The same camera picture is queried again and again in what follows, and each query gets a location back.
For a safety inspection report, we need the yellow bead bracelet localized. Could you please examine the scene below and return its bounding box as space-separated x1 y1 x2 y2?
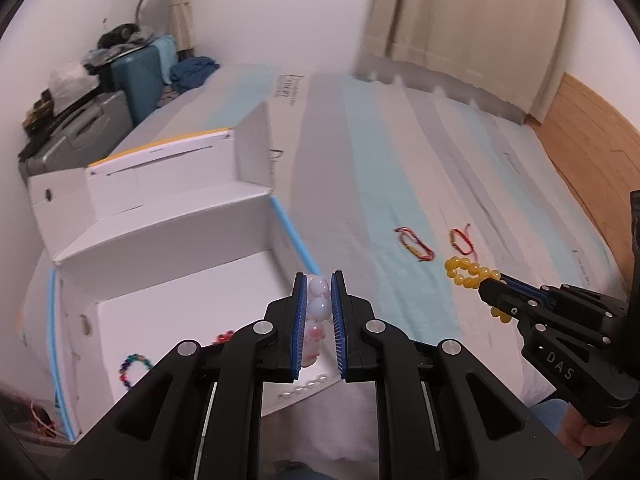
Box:
444 254 514 325

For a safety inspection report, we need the pearl bead bracelet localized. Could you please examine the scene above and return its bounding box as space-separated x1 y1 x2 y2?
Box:
276 372 329 403

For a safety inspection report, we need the white pink bead bracelet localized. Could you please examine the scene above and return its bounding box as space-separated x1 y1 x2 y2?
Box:
299 274 332 369

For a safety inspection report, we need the multicolour bead bracelet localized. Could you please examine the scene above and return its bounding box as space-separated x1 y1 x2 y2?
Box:
118 352 154 391

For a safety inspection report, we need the person's right hand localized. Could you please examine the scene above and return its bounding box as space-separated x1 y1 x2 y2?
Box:
556 404 631 458

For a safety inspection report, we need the striped bed sheet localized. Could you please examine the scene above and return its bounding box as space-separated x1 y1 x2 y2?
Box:
114 62 629 463

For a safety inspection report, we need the white cardboard box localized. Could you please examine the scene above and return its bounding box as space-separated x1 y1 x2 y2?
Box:
25 103 320 441

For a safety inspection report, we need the wooden headboard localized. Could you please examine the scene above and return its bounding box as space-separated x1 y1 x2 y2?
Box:
527 73 639 287

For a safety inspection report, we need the grey suitcase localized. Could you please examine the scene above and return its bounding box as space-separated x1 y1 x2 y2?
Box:
17 90 134 183

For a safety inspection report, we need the blue cloth pile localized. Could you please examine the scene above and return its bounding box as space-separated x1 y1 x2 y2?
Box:
169 56 220 94

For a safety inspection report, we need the teal suitcase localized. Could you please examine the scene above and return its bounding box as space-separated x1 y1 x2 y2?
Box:
111 35 178 125

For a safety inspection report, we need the white plastic bag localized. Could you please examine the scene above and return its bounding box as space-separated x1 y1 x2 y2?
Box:
48 62 100 116

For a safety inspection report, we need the dark clothes pile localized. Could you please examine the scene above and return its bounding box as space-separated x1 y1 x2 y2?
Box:
81 23 156 70

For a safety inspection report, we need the narrow beige curtain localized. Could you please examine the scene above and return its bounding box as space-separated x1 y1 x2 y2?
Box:
169 0 194 52

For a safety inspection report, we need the red string bracelet with tail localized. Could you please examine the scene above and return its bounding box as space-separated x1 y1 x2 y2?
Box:
448 222 476 257

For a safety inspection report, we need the red cord bracelet gold tube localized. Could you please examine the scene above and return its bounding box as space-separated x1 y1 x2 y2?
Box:
395 226 435 262

